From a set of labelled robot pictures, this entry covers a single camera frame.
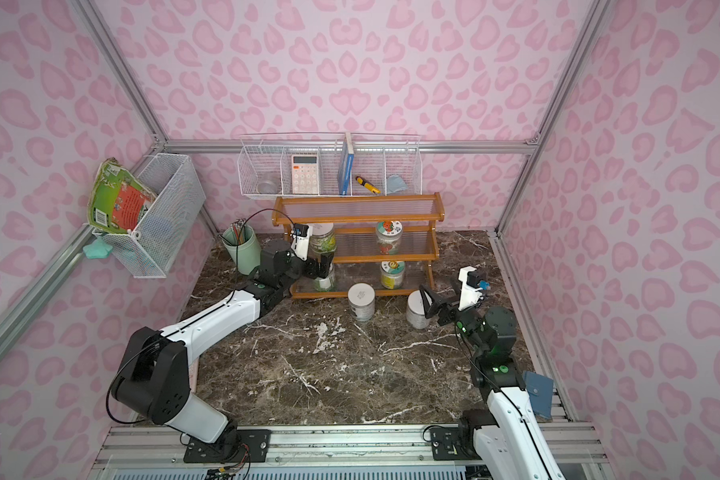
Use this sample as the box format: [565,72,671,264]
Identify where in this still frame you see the green jar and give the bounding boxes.
[308,223,337,263]

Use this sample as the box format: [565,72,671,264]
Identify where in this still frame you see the seed jar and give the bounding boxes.
[347,283,376,322]
[406,291,430,330]

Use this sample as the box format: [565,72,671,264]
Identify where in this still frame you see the sunflower jar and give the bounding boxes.
[380,260,406,290]

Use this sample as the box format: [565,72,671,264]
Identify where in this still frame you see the red-lid jar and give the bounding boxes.
[375,220,404,255]

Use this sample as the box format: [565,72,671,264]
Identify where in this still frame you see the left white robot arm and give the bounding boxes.
[108,237,334,447]

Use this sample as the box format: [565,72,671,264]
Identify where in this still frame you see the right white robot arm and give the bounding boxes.
[420,285,564,479]

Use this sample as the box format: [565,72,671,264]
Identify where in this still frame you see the bottom left green-lid jar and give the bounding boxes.
[313,265,337,292]

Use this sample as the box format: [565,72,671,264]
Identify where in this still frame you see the wooden three-tier shelf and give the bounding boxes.
[272,193,445,299]

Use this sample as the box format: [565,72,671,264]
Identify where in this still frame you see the green pen cup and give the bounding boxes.
[222,223,261,275]

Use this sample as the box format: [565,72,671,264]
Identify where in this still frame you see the yellow utility knife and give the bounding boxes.
[355,175,381,195]

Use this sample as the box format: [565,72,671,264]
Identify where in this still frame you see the glass bowl in basket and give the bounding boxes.
[256,175,282,195]

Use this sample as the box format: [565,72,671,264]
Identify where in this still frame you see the white calculator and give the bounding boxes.
[291,154,320,195]

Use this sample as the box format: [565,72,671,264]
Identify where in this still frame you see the blue book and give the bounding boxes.
[337,132,355,196]

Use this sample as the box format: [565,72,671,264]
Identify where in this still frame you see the light blue cup in basket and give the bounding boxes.
[386,174,408,195]

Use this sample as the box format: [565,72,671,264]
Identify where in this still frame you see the white mesh side basket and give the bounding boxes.
[98,153,206,279]

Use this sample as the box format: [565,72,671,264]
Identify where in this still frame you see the green snack packet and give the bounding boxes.
[87,158,157,234]

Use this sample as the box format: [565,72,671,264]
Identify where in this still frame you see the mint star hook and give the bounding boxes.
[83,235,114,260]

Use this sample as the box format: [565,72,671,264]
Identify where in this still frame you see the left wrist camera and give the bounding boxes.
[291,223,312,261]

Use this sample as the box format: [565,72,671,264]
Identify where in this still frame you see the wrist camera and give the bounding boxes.
[291,223,312,261]
[458,266,491,311]

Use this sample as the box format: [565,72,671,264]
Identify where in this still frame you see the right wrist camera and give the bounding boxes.
[458,266,491,311]

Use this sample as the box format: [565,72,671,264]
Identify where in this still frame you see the white wire wall basket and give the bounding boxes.
[237,132,423,198]

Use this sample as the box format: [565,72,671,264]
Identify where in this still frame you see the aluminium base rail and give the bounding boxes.
[87,422,615,479]

